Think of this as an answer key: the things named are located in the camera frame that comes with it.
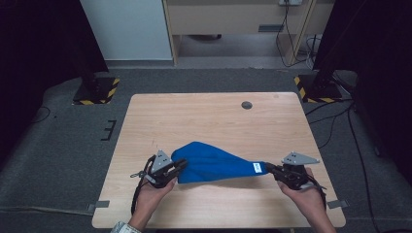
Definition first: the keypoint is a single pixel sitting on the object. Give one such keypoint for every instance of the white power strip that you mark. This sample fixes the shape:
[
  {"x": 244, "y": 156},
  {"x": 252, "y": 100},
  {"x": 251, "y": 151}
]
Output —
[{"x": 290, "y": 2}]

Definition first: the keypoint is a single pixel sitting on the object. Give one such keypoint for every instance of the light wooden desk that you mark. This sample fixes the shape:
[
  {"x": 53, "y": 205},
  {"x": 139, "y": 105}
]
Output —
[{"x": 226, "y": 17}]

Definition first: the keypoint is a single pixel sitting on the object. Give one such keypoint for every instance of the dark curtain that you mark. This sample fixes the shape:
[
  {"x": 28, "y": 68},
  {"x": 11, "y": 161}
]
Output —
[
  {"x": 35, "y": 48},
  {"x": 379, "y": 48}
]

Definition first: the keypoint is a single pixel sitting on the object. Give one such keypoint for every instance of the grey tape piece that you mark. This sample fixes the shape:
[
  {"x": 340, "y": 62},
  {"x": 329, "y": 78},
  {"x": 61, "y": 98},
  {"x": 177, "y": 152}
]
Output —
[
  {"x": 100, "y": 204},
  {"x": 337, "y": 204}
]

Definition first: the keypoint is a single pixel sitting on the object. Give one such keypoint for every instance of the blue towel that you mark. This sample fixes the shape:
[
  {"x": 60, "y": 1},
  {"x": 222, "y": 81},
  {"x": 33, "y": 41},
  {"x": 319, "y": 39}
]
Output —
[{"x": 210, "y": 161}]

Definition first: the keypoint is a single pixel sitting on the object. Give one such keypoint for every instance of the white panel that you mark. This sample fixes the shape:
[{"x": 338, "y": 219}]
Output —
[{"x": 126, "y": 29}]

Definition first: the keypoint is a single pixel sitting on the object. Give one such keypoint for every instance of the person's left hand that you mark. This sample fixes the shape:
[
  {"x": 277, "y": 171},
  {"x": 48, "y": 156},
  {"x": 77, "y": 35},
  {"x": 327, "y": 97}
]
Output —
[{"x": 149, "y": 200}]

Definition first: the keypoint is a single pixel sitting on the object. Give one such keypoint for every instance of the black stand with striped base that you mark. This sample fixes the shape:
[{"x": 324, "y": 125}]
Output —
[
  {"x": 319, "y": 89},
  {"x": 97, "y": 92}
]

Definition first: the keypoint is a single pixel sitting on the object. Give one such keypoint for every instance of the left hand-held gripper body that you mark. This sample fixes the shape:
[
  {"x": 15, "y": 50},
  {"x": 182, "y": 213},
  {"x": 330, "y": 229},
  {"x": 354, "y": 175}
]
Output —
[{"x": 161, "y": 168}]

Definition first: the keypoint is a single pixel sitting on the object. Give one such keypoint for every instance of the person's right hand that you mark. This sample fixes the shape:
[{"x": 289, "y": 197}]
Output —
[{"x": 307, "y": 200}]

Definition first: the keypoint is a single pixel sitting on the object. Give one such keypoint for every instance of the grey round table grommet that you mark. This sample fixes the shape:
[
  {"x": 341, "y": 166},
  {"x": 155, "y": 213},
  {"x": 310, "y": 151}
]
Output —
[{"x": 247, "y": 105}]

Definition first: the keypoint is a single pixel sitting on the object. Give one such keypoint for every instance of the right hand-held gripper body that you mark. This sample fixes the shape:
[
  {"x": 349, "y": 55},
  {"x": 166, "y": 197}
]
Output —
[{"x": 294, "y": 176}]

